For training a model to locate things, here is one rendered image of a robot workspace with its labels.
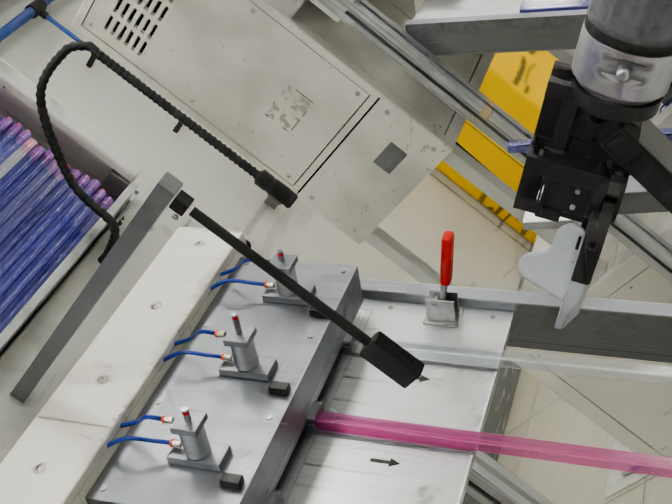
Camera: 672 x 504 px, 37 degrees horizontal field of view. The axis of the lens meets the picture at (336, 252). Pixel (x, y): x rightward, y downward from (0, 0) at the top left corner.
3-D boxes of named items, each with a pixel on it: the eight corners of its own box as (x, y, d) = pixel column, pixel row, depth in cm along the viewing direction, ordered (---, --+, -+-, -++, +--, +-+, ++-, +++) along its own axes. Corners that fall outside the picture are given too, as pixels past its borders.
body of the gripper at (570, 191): (525, 167, 89) (559, 45, 81) (622, 193, 87) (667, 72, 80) (510, 216, 83) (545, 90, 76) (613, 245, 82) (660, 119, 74)
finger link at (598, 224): (568, 271, 85) (598, 173, 83) (588, 277, 85) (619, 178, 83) (567, 283, 81) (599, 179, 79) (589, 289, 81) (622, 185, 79)
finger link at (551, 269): (504, 311, 87) (534, 209, 85) (572, 331, 86) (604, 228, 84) (501, 320, 84) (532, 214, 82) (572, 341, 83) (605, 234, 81)
